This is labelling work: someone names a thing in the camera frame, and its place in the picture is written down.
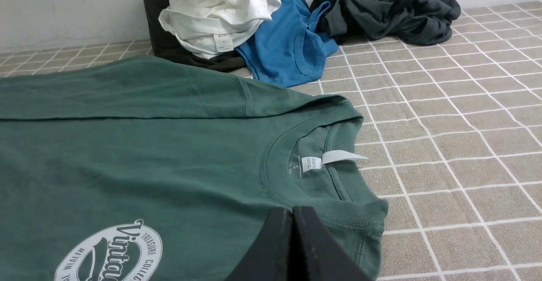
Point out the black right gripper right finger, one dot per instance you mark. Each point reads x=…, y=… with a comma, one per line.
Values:
x=316, y=256

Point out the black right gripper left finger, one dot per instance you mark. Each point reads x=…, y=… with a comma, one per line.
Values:
x=267, y=257

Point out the green long-sleeve top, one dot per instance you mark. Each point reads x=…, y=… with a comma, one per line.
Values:
x=149, y=170

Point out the beige checkered tablecloth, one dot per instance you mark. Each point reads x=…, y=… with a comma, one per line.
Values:
x=450, y=139

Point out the blue t-shirt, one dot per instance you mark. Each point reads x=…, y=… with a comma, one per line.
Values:
x=289, y=50

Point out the black garment under white shirt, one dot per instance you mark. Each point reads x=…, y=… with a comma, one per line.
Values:
x=166, y=46

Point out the white t-shirt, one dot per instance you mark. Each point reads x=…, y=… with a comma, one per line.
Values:
x=208, y=28

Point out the dark grey crumpled garment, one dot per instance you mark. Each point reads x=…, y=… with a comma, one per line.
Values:
x=418, y=22

